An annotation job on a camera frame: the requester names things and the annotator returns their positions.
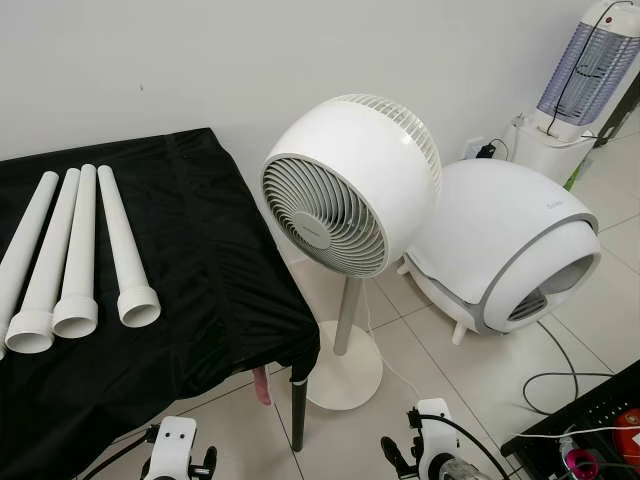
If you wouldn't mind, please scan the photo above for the black metal table leg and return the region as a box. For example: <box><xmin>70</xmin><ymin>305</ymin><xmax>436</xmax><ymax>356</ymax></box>
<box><xmin>290</xmin><ymin>375</ymin><xmax>307</xmax><ymax>451</ymax></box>

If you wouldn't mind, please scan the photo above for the magenta round item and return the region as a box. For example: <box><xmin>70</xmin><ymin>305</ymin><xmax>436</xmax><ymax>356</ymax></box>
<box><xmin>565</xmin><ymin>450</ymin><xmax>598</xmax><ymax>479</ymax></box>

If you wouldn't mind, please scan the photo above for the red container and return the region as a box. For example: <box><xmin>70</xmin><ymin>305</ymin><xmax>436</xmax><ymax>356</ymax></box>
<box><xmin>612</xmin><ymin>405</ymin><xmax>640</xmax><ymax>471</ymax></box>

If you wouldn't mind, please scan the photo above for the black storage crate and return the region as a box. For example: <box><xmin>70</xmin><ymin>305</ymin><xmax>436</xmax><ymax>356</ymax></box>
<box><xmin>500</xmin><ymin>362</ymin><xmax>640</xmax><ymax>480</ymax></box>

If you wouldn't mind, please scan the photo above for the black tablecloth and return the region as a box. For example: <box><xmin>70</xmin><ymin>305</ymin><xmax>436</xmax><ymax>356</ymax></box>
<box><xmin>0</xmin><ymin>128</ymin><xmax>321</xmax><ymax>480</ymax></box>

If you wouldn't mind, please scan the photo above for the white domed litter box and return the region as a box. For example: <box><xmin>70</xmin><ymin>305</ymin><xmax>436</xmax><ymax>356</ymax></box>
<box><xmin>400</xmin><ymin>158</ymin><xmax>603</xmax><ymax>346</ymax></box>

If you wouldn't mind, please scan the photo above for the green plastic strip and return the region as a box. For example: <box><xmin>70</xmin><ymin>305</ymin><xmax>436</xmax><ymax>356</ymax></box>
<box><xmin>563</xmin><ymin>160</ymin><xmax>591</xmax><ymax>191</ymax></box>

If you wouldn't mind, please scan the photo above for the white insect zapper lamp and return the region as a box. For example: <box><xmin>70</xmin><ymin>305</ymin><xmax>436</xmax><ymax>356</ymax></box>
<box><xmin>505</xmin><ymin>0</ymin><xmax>640</xmax><ymax>188</ymax></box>

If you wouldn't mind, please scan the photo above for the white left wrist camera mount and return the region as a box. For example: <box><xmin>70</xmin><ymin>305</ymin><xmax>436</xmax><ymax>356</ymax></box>
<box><xmin>143</xmin><ymin>417</ymin><xmax>201</xmax><ymax>480</ymax></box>

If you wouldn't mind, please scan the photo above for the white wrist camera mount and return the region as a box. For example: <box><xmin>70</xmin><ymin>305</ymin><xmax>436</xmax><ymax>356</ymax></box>
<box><xmin>410</xmin><ymin>398</ymin><xmax>461</xmax><ymax>480</ymax></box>
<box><xmin>143</xmin><ymin>417</ymin><xmax>201</xmax><ymax>480</ymax></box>

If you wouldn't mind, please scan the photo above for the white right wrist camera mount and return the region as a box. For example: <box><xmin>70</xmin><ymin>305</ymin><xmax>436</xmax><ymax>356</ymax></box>
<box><xmin>410</xmin><ymin>398</ymin><xmax>461</xmax><ymax>480</ymax></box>

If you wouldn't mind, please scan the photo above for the grey floor cable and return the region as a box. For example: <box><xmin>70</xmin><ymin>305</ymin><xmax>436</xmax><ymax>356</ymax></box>
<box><xmin>522</xmin><ymin>318</ymin><xmax>613</xmax><ymax>416</ymax></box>

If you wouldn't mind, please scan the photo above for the white pedestal fan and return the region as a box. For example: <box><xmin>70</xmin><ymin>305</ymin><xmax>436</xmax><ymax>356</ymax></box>
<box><xmin>261</xmin><ymin>94</ymin><xmax>442</xmax><ymax>411</ymax></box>

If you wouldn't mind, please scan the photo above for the black lamp cable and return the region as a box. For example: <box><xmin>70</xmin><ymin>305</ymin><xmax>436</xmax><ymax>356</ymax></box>
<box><xmin>550</xmin><ymin>0</ymin><xmax>637</xmax><ymax>136</ymax></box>

